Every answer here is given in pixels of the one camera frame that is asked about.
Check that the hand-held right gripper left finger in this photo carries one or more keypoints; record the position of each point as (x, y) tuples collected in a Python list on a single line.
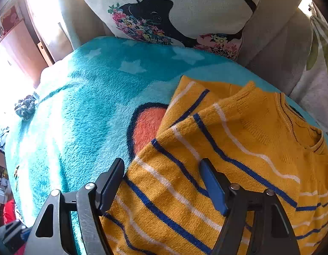
[(110, 184)]

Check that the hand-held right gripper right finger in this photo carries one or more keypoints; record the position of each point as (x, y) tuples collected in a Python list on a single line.
[(212, 183)]

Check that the yellow striped knit sweater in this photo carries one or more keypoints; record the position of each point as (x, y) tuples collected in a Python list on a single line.
[(233, 148)]

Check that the turquoise star fleece blanket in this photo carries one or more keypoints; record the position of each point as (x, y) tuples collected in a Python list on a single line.
[(81, 106)]

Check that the red cloth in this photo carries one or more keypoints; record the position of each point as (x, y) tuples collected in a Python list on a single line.
[(9, 212)]

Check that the dark blue crumpled cloth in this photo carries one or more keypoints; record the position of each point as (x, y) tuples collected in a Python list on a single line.
[(25, 106)]

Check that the beige sofa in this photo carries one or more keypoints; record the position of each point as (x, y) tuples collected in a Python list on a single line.
[(275, 50)]

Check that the brown wooden cabinet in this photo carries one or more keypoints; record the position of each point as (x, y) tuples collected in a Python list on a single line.
[(20, 39)]

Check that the floral silhouette print pillow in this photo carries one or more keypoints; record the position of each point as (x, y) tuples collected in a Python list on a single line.
[(177, 13)]

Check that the leaf print cushion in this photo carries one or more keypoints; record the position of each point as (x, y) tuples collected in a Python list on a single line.
[(322, 35)]

